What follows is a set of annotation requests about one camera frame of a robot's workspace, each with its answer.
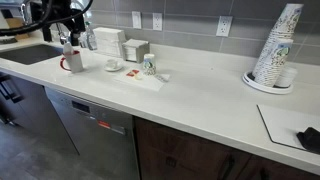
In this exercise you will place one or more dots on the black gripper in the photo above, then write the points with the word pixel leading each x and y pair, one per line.
pixel 63 13

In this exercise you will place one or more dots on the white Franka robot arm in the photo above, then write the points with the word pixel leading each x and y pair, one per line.
pixel 55 4

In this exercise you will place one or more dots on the small white espresso cup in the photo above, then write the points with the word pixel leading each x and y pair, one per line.
pixel 112 63

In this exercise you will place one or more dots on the patterned paper coffee cup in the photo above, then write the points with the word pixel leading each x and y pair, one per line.
pixel 149 65

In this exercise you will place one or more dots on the short patterned paper cup stack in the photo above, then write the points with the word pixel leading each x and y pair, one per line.
pixel 275 65

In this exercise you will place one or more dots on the tall patterned paper cup stack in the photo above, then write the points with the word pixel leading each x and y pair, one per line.
pixel 280 30

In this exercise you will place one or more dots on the white cup lid stack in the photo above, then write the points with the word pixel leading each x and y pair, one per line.
pixel 286 77

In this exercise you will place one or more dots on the white rounded scrubber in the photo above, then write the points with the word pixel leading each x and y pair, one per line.
pixel 68 48

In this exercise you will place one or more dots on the clear plastic water bottle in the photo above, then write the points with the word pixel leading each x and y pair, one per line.
pixel 91 38

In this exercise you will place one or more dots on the dark undermount sink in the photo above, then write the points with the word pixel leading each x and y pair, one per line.
pixel 30 53

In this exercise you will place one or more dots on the white paper towel stack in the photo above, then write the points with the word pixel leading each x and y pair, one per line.
pixel 108 40

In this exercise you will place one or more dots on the wooden cutting board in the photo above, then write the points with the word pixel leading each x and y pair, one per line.
pixel 15 24

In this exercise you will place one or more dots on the white saucer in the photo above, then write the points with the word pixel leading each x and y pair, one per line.
pixel 113 68

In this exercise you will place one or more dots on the grey napkin dispenser box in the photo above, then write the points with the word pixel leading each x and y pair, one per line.
pixel 135 50

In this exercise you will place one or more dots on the red sachet packet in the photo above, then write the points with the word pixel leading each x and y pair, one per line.
pixel 132 73

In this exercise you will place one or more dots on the dark grey lower cabinet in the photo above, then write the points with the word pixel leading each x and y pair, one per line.
pixel 30 113

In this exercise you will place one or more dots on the white paper napkin mat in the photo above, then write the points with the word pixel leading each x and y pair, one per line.
pixel 146 82

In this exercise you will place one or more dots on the stainless steel dishwasher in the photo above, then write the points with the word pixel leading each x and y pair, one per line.
pixel 96 133

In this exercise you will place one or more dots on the small patterned sugar sachet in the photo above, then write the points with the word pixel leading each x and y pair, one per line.
pixel 161 78

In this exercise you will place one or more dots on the brown wooden cabinet door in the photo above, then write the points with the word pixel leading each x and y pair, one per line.
pixel 180 153
pixel 283 171

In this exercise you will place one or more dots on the white round tray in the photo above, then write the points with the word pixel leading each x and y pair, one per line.
pixel 263 87

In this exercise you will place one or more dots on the white rectangular board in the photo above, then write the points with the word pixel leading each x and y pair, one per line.
pixel 283 125

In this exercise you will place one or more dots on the black cloth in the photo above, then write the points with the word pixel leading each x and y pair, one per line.
pixel 310 139

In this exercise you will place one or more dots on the white light switch plate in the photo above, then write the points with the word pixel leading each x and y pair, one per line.
pixel 136 20

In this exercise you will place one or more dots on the white wall power outlet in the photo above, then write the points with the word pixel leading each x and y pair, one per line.
pixel 224 26
pixel 157 21

